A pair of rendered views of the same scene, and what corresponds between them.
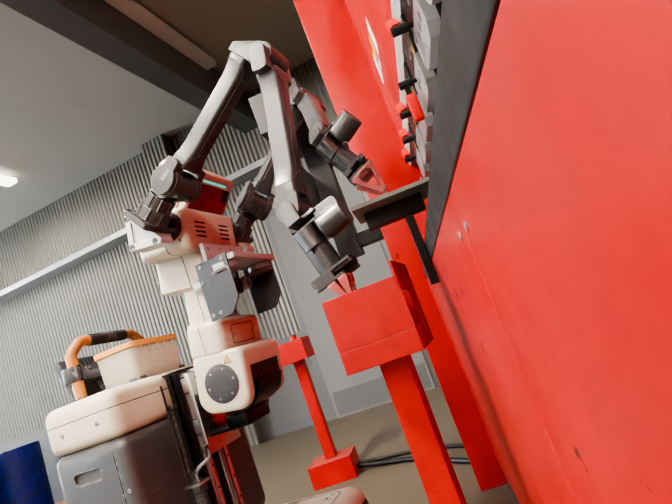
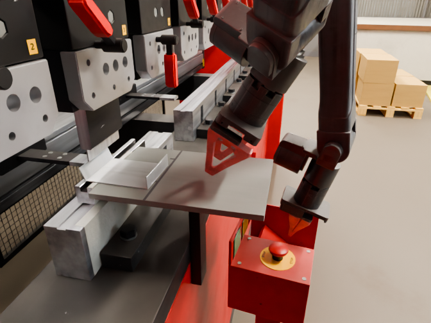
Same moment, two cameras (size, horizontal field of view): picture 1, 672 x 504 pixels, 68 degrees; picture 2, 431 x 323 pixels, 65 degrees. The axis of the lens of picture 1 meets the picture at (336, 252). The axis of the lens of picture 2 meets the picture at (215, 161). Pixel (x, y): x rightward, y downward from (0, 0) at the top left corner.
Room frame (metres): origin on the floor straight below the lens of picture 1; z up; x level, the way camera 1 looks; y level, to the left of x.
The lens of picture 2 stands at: (1.66, -0.11, 1.26)
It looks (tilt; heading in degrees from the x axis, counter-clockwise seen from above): 26 degrees down; 186
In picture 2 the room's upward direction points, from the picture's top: straight up
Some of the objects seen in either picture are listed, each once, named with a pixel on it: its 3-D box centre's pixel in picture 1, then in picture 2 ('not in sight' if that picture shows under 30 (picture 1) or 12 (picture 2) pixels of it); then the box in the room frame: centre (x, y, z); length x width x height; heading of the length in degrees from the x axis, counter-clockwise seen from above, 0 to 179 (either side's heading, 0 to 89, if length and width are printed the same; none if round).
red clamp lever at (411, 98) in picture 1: (414, 99); (167, 61); (1.01, -0.27, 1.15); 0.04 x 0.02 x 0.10; 83
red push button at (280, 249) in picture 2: not in sight; (278, 253); (1.11, -0.04, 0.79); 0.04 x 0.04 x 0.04
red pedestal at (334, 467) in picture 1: (314, 405); not in sight; (2.91, 0.42, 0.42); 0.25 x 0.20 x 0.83; 83
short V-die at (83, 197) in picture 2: not in sight; (115, 166); (1.13, -0.35, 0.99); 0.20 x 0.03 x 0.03; 173
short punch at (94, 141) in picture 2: not in sight; (101, 122); (1.16, -0.35, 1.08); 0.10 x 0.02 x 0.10; 173
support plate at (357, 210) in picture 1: (406, 196); (189, 177); (1.17, -0.21, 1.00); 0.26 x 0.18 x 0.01; 83
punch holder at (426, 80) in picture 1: (432, 60); (138, 28); (0.98, -0.33, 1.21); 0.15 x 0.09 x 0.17; 173
